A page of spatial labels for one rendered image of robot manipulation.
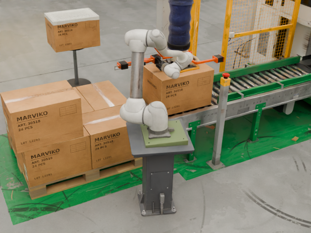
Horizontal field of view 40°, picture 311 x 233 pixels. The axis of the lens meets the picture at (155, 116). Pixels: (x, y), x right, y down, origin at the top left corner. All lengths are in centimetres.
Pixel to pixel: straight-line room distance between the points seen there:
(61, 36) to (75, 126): 193
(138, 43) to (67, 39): 228
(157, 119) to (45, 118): 97
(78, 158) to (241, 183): 161
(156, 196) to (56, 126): 106
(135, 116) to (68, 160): 90
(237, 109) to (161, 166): 130
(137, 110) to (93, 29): 239
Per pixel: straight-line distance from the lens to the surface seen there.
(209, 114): 430
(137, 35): 335
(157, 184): 367
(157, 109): 333
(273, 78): 525
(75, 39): 555
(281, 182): 442
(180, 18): 399
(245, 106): 457
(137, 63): 338
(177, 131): 351
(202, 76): 421
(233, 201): 408
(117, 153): 415
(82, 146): 395
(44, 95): 379
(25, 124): 366
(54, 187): 418
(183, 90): 414
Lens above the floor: 267
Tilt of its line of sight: 31 degrees down
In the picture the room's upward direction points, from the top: 2 degrees clockwise
